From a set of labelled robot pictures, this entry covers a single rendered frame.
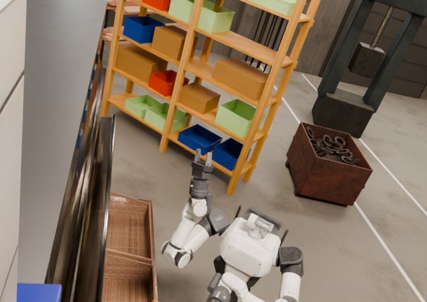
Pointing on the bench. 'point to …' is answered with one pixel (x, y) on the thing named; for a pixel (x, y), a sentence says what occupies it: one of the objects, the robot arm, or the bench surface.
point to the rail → (105, 217)
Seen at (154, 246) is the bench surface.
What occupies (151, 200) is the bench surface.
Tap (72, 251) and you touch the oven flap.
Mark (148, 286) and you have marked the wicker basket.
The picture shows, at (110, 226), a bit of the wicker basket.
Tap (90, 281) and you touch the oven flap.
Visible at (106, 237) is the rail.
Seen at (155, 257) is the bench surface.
